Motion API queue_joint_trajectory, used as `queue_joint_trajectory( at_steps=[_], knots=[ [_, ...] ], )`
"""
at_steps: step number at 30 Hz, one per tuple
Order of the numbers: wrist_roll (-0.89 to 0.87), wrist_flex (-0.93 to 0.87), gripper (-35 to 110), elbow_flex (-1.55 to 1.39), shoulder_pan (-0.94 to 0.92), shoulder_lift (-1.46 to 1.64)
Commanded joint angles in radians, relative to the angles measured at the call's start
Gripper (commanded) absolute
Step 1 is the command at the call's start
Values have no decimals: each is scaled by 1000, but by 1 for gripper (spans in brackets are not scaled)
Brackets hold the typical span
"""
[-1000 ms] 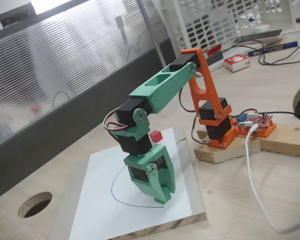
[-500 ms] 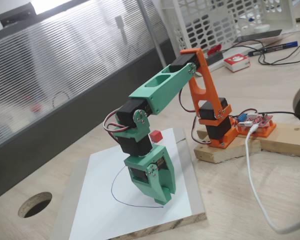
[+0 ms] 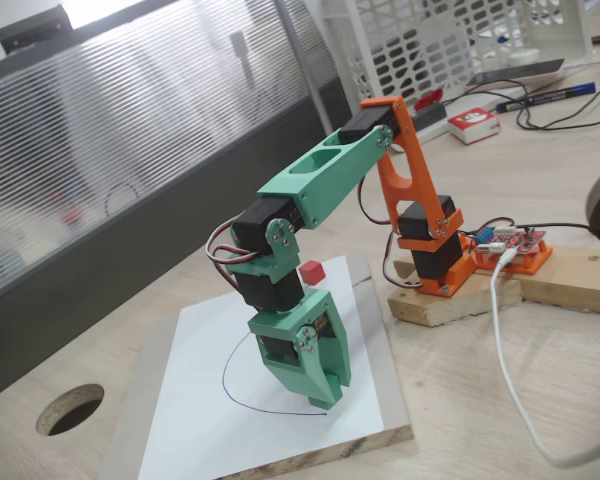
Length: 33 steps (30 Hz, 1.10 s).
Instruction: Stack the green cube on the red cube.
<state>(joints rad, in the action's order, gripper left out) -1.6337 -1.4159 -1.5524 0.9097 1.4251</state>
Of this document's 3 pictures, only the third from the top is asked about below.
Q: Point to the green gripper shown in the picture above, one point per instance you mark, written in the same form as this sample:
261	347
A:
286	345

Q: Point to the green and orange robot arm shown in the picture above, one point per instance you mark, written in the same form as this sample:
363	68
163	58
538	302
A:
330	175

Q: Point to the red cube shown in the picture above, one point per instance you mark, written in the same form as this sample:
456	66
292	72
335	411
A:
312	274

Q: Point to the grey laminated wooden board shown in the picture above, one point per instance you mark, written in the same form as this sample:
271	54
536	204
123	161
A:
391	390

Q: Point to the white paper sheet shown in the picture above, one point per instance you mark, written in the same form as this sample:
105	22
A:
195	400

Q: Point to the wooden base block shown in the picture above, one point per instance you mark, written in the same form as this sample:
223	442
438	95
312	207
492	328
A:
455	307

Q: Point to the red controller circuit board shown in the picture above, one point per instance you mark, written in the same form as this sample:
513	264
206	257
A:
515	240

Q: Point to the black rectangular block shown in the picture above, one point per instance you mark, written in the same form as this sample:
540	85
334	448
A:
430	117

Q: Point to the red and white small box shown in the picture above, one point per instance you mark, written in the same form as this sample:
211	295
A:
472	127

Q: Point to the red plastic clip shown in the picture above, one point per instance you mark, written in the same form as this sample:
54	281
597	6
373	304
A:
427	100

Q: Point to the ribbed glass desk partition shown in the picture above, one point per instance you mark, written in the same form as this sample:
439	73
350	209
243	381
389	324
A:
130	125

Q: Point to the dark flat tablet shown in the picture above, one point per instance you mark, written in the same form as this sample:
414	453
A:
520	71

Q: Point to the blue marker pen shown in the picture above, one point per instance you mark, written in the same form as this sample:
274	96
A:
555	95

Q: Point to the white round puck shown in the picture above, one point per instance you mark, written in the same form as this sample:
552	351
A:
522	55

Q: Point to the white plastic lattice basket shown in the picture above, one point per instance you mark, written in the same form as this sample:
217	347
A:
584	35

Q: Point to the black box device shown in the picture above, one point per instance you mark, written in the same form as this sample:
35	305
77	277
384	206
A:
30	30

